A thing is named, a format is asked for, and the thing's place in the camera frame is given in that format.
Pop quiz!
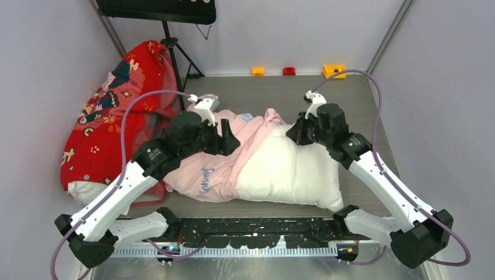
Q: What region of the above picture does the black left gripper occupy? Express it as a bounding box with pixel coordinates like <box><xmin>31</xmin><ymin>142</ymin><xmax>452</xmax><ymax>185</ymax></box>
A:
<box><xmin>180</xmin><ymin>117</ymin><xmax>239</xmax><ymax>159</ymax></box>

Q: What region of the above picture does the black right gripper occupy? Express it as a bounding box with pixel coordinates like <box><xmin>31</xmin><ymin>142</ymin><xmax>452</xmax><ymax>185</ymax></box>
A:
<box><xmin>287</xmin><ymin>111</ymin><xmax>332</xmax><ymax>147</ymax></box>

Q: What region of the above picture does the pink pillowcase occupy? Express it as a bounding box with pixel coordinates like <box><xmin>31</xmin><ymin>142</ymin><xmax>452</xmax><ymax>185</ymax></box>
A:
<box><xmin>163</xmin><ymin>108</ymin><xmax>285</xmax><ymax>202</ymax></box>

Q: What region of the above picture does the white pillow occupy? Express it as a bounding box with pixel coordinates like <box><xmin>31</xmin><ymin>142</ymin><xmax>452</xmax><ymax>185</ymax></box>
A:
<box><xmin>237</xmin><ymin>124</ymin><xmax>344</xmax><ymax>212</ymax></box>
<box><xmin>67</xmin><ymin>181</ymin><xmax>107</xmax><ymax>205</ymax></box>

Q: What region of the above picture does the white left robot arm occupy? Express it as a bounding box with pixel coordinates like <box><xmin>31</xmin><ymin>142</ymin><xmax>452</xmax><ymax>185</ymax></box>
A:
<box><xmin>54</xmin><ymin>111</ymin><xmax>240</xmax><ymax>268</ymax></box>

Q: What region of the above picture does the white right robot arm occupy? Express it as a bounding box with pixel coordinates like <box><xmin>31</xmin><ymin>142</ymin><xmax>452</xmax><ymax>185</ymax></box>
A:
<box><xmin>286</xmin><ymin>103</ymin><xmax>454</xmax><ymax>268</ymax></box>

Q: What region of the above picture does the red patterned pillowcase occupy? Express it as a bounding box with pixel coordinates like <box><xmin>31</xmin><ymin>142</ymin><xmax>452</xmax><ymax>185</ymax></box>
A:
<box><xmin>60</xmin><ymin>40</ymin><xmax>182</xmax><ymax>193</ymax></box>

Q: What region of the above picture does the white pillow in red case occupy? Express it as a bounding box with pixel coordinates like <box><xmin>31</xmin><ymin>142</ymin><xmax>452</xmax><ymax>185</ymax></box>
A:
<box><xmin>67</xmin><ymin>181</ymin><xmax>107</xmax><ymax>205</ymax></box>

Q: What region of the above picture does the small red block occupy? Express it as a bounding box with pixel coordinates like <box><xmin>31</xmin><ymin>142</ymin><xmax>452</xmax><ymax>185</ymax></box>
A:
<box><xmin>283</xmin><ymin>67</ymin><xmax>297</xmax><ymax>76</ymax></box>

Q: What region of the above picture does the yellow tray with black knob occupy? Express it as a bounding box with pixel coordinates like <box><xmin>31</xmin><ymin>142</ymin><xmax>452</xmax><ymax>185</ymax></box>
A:
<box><xmin>322</xmin><ymin>65</ymin><xmax>346</xmax><ymax>79</ymax></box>

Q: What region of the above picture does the small yellow block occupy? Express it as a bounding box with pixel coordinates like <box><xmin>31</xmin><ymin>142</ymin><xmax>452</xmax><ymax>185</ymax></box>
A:
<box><xmin>251</xmin><ymin>67</ymin><xmax>265</xmax><ymax>76</ymax></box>

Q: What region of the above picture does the black tripod stand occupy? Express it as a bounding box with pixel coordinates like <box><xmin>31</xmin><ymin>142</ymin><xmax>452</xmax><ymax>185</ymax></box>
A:
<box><xmin>160</xmin><ymin>21</ymin><xmax>205</xmax><ymax>92</ymax></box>

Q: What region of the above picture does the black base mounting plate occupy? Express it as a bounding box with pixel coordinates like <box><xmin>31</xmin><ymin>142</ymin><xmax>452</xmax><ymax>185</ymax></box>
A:
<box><xmin>151</xmin><ymin>218</ymin><xmax>357</xmax><ymax>249</ymax></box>

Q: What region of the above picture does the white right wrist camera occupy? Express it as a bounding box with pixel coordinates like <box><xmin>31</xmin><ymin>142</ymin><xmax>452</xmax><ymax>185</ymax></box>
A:
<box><xmin>304</xmin><ymin>90</ymin><xmax>327</xmax><ymax>119</ymax></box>

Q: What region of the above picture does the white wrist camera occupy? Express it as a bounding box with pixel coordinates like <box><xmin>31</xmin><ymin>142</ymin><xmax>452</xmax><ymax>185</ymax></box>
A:
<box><xmin>304</xmin><ymin>90</ymin><xmax>327</xmax><ymax>119</ymax></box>
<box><xmin>187</xmin><ymin>94</ymin><xmax>219</xmax><ymax>127</ymax></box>

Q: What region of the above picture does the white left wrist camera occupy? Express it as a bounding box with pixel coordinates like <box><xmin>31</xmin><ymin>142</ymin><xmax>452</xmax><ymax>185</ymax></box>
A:
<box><xmin>187</xmin><ymin>94</ymin><xmax>219</xmax><ymax>127</ymax></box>

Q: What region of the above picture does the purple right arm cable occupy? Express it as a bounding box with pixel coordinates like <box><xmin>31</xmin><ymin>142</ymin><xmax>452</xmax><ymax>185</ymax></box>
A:
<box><xmin>313</xmin><ymin>69</ymin><xmax>472</xmax><ymax>267</ymax></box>

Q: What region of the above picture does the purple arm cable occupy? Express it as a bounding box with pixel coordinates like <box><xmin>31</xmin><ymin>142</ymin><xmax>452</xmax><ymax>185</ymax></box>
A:
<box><xmin>313</xmin><ymin>69</ymin><xmax>472</xmax><ymax>267</ymax></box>
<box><xmin>50</xmin><ymin>90</ymin><xmax>205</xmax><ymax>280</ymax></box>

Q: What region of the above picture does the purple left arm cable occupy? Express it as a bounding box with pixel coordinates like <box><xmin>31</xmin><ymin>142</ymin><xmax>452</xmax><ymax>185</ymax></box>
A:
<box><xmin>50</xmin><ymin>90</ymin><xmax>205</xmax><ymax>280</ymax></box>

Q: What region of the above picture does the aluminium rail frame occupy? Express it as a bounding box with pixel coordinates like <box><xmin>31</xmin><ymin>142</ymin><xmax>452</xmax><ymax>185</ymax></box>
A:
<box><xmin>81</xmin><ymin>216</ymin><xmax>434</xmax><ymax>260</ymax></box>

